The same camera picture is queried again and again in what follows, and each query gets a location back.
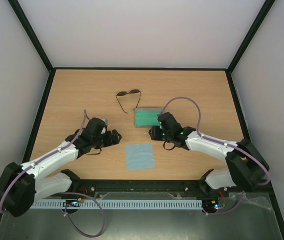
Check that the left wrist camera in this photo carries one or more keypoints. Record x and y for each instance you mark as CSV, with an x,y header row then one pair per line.
x,y
105,120

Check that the grey metal front tray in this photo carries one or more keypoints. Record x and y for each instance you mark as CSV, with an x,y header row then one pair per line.
x,y
249,219

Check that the dark aviator sunglasses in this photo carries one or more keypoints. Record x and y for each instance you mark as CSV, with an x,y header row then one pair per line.
x,y
125,98

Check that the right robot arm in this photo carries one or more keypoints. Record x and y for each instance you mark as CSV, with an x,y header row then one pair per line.
x,y
246,168

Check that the light blue cleaning cloth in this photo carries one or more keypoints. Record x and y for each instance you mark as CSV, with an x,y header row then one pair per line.
x,y
139,156

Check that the black enclosure frame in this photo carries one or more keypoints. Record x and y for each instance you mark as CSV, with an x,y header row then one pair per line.
x,y
140,33

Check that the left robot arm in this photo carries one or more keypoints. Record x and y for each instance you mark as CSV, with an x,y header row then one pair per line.
x,y
21,185

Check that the light blue slotted cable duct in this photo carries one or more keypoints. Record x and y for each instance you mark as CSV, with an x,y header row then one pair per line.
x,y
118,204

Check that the grey sunglasses case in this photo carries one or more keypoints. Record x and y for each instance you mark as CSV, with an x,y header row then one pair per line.
x,y
146,116

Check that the black front mounting rail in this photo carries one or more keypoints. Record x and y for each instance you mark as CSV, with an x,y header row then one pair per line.
x,y
186,188

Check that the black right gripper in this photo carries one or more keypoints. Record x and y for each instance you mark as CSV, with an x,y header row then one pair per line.
x,y
158,133

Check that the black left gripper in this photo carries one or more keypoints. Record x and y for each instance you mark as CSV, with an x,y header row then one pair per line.
x,y
115,140

